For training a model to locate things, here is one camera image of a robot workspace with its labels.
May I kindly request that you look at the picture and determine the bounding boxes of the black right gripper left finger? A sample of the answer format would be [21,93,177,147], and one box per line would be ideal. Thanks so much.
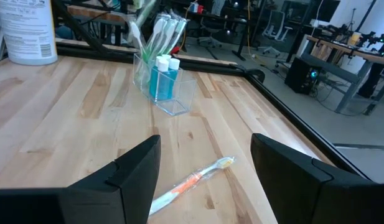
[68,134,162,224]

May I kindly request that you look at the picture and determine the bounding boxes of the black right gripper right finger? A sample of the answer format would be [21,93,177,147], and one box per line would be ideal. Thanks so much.
[250,133,334,224]

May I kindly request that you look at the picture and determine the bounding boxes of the orange toothbrush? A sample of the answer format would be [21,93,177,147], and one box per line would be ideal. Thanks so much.
[148,156,236,217]

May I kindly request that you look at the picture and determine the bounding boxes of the clear acrylic organizer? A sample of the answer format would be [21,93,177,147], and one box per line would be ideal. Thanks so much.
[131,52,198,117]

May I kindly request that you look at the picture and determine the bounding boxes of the black computer tower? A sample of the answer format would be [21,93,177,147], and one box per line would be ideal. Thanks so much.
[284,57,322,96]

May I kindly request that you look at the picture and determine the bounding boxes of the wooden desk grey legs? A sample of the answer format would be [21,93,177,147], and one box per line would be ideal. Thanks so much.
[305,34,384,116]

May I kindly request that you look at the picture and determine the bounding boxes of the white office chair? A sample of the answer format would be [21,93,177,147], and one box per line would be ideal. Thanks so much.
[261,11,289,58]

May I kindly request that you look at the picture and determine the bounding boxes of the white yellow cup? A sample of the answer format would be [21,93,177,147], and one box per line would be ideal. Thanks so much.
[349,30,362,47]

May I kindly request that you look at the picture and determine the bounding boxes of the black desk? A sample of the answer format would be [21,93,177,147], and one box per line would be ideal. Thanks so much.
[185,14,264,62]

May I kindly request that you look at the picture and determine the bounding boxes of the black monitor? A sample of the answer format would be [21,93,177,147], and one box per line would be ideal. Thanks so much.
[316,0,341,22]

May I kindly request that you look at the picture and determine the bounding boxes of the red white blue cups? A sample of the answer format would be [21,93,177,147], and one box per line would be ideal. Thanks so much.
[189,2,205,14]

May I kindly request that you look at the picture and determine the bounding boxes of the black frame clamp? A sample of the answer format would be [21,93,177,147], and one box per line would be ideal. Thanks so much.
[243,68,266,84]

